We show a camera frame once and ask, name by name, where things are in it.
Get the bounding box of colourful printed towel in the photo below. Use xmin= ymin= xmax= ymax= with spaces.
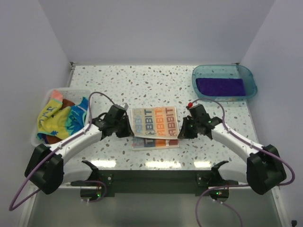
xmin=131 ymin=106 xmax=179 ymax=151

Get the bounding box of purple towel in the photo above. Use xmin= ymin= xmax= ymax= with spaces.
xmin=196 ymin=78 xmax=246 ymax=97

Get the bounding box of yellow green patterned towel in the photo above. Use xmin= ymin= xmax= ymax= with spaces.
xmin=37 ymin=97 xmax=71 ymax=140

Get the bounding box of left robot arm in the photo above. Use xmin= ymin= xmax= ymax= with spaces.
xmin=25 ymin=104 xmax=134 ymax=194

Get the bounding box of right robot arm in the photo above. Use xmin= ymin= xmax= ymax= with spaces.
xmin=178 ymin=103 xmax=286 ymax=195

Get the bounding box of blue towel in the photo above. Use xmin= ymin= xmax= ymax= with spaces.
xmin=66 ymin=97 xmax=89 ymax=135

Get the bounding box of white plastic laundry basket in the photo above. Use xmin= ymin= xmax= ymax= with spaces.
xmin=31 ymin=87 xmax=92 ymax=147

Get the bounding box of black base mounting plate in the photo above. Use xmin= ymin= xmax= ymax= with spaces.
xmin=71 ymin=170 xmax=239 ymax=197

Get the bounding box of brown towel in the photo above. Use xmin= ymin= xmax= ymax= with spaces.
xmin=61 ymin=99 xmax=75 ymax=110

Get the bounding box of teal translucent plastic bin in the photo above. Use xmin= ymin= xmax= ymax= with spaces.
xmin=192 ymin=64 xmax=258 ymax=102

